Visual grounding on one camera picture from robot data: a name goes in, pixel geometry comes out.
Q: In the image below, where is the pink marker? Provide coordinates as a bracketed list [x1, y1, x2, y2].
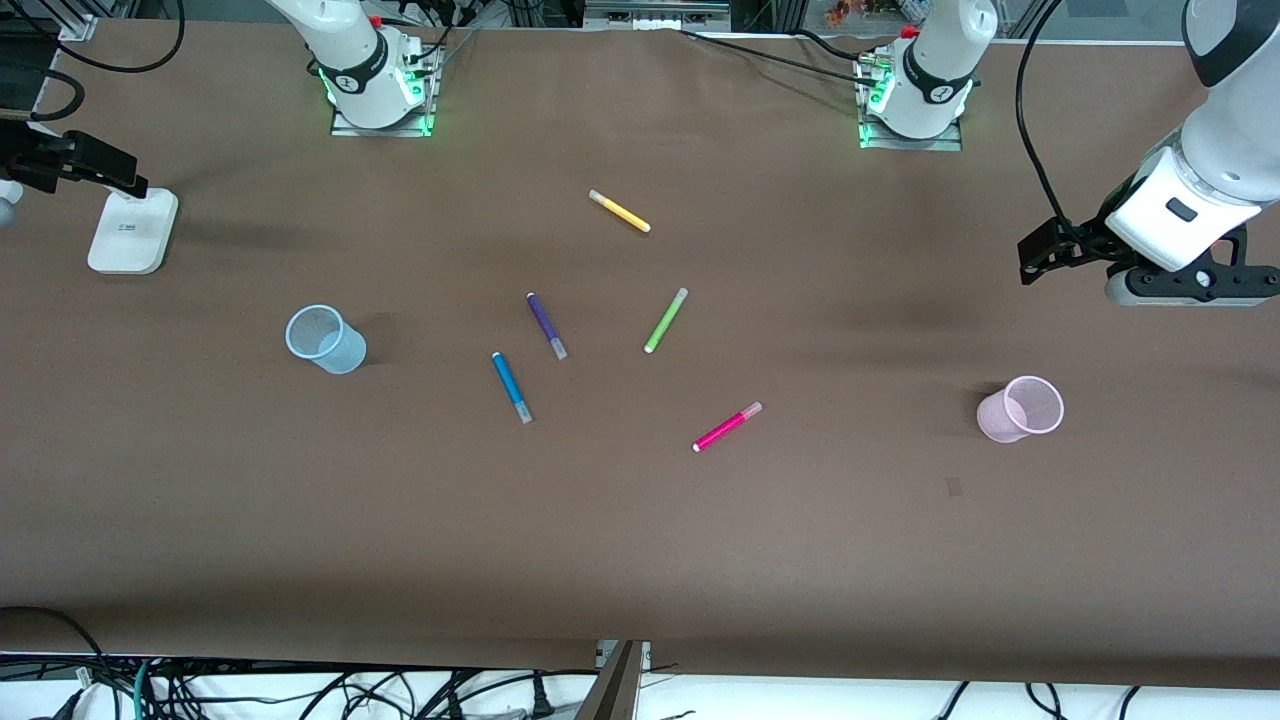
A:
[692, 401, 764, 454]

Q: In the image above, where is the blue marker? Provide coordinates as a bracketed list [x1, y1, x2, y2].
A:
[491, 351, 534, 425]

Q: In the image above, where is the white rectangular stand block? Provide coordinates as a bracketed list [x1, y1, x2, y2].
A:
[87, 187, 180, 276]

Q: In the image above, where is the translucent pink plastic cup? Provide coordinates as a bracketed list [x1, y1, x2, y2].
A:
[976, 375, 1065, 444]

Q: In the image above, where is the translucent blue plastic cup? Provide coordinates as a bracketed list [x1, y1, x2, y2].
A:
[285, 304, 368, 376]

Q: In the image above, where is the green marker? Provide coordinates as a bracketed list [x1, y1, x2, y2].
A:
[643, 287, 690, 355]

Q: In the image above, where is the yellow marker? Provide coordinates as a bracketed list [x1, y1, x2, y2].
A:
[588, 189, 652, 234]

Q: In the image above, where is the purple marker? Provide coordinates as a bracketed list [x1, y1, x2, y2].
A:
[526, 291, 569, 361]

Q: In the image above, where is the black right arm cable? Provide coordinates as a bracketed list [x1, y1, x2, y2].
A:
[50, 0, 188, 75]

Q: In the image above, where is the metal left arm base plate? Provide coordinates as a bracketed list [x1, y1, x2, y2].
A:
[856, 55, 965, 153]

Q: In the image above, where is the black cable across table edge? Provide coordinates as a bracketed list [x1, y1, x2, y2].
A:
[678, 28, 873, 79]

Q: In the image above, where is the black looped floor cable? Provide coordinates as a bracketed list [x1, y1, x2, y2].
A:
[0, 605, 109, 701]

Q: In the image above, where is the silver metal bracket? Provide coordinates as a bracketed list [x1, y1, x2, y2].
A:
[584, 0, 732, 32]

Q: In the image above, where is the aluminium table frame profile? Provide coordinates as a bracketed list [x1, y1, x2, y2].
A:
[574, 640, 652, 720]

